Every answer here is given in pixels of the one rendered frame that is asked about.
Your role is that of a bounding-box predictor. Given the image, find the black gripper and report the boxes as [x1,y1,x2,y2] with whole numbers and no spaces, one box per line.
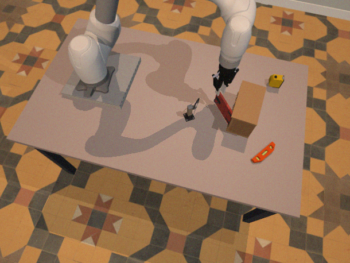
[212,64,239,96]

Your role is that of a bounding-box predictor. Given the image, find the brown wooden cabinet with red door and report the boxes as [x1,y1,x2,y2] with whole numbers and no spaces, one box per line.
[214,80,266,138]

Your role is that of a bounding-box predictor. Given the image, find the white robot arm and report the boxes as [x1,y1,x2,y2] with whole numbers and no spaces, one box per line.
[68,0,256,97]

